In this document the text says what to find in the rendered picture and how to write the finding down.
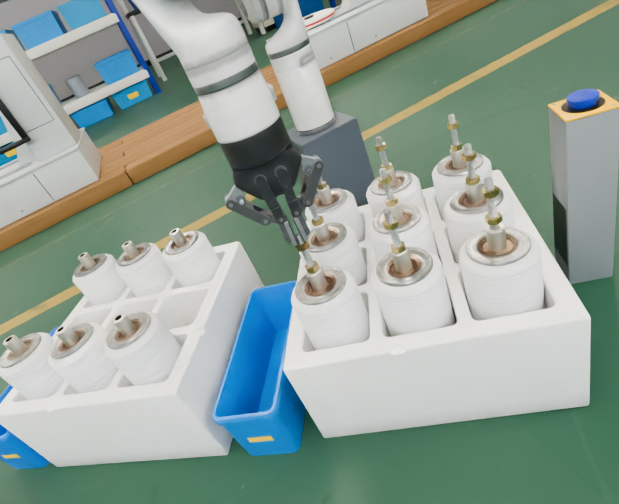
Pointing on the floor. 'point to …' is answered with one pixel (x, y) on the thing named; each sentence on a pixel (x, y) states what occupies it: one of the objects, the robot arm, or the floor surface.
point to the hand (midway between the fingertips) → (294, 228)
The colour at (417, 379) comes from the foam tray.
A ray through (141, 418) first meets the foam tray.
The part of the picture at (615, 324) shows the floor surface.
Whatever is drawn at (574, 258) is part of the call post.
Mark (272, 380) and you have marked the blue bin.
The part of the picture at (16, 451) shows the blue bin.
